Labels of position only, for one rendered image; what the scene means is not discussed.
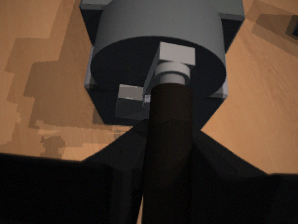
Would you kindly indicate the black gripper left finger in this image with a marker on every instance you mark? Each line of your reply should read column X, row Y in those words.
column 104, row 188

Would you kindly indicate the grey block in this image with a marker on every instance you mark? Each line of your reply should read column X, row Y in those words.
column 295, row 32

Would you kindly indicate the grey rectangular base plate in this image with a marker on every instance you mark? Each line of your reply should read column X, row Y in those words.
column 162, row 60

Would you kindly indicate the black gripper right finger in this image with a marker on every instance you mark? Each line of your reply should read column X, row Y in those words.
column 226, row 189

